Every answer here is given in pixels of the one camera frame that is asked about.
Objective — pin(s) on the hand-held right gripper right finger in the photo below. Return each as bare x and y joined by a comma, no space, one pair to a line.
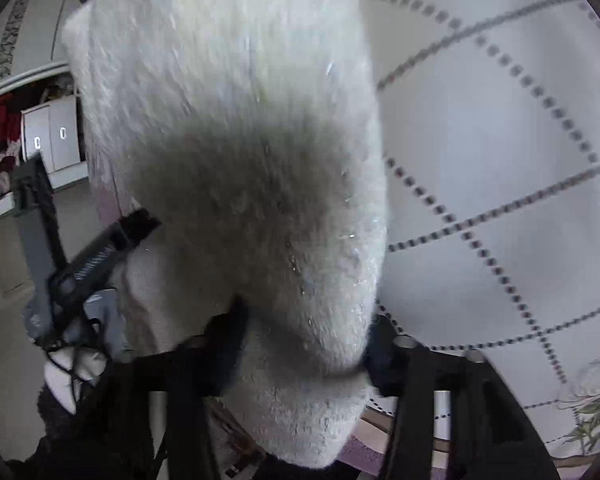
380,355

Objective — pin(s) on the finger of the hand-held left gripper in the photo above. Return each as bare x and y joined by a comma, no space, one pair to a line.
100,255

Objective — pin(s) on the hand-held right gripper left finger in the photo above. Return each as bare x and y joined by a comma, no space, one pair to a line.
227,342

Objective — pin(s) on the cream tweed jacket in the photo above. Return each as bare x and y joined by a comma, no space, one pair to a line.
230,110

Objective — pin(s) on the person's left forearm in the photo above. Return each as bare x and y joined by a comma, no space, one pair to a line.
55,435

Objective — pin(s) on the white cabinet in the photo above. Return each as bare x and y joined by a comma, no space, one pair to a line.
55,145

